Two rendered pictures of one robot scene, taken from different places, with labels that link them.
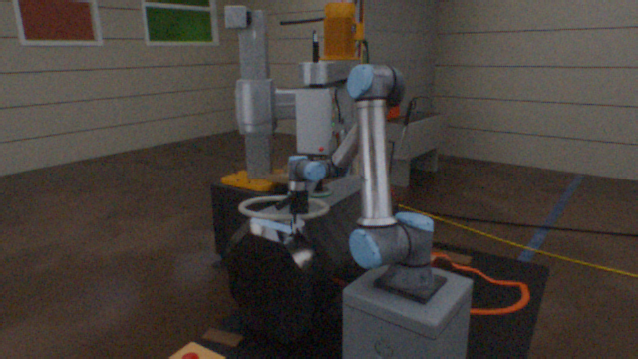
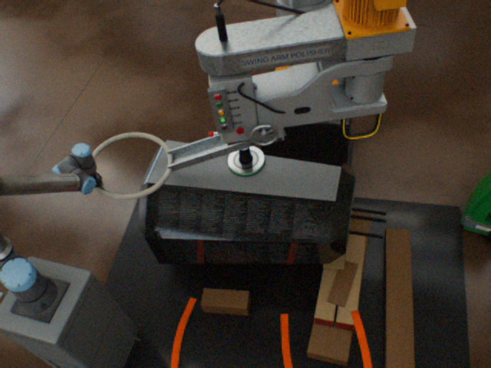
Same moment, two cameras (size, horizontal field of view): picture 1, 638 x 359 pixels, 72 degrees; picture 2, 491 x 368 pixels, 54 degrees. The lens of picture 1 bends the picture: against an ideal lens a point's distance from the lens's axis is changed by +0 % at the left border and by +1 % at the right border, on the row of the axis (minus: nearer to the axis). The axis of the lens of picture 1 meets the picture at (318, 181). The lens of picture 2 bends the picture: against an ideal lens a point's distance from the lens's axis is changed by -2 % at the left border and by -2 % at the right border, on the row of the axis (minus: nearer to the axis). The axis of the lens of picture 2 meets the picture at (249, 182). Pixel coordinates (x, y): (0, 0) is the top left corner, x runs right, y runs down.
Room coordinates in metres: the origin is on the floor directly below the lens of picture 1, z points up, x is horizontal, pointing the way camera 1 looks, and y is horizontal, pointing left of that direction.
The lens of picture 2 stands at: (2.43, -1.78, 3.01)
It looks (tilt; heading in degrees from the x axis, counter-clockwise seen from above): 52 degrees down; 77
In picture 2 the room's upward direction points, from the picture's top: 11 degrees counter-clockwise
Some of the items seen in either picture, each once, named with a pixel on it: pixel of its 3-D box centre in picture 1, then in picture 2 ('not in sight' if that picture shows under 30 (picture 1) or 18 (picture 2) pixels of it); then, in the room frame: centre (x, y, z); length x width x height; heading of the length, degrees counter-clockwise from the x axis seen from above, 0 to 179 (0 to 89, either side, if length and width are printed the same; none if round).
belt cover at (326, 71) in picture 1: (329, 72); (301, 41); (3.18, -0.09, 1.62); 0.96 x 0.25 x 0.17; 164
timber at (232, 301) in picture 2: not in sight; (226, 301); (2.45, -0.41, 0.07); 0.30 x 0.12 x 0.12; 152
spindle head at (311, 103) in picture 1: (319, 120); (250, 97); (2.93, -0.02, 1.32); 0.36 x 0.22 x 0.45; 164
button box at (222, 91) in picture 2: (330, 116); (221, 110); (2.75, -0.08, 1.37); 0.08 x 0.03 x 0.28; 164
